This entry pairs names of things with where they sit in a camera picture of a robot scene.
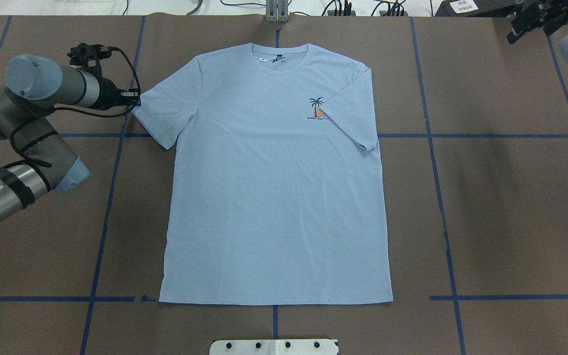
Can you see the aluminium frame post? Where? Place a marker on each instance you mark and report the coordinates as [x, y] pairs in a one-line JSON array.
[[277, 11]]

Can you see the white central pedestal column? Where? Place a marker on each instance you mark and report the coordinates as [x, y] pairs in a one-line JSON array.
[[275, 347]]

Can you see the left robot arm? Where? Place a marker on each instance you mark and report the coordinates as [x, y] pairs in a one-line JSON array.
[[37, 87]]

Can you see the black power adapter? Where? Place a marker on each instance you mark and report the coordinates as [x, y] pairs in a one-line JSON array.
[[476, 8]]

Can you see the light blue t-shirt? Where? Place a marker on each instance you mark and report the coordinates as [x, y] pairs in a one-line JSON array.
[[277, 191]]

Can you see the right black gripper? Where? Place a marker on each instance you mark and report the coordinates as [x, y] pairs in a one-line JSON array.
[[533, 20]]

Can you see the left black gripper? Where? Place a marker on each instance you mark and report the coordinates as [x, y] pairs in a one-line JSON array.
[[110, 95]]

